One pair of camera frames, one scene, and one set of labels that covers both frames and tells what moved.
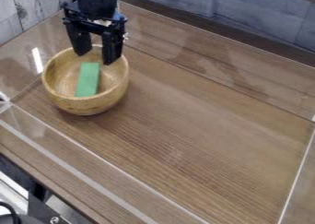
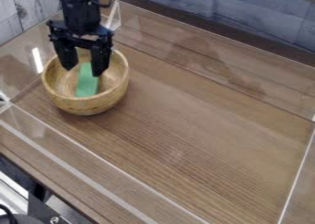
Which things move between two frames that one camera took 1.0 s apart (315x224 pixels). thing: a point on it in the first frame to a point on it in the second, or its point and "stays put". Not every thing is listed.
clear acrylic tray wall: x=208 y=146 stays put
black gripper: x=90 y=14 to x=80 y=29
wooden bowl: x=58 y=75 stays put
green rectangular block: x=86 y=79 stays put
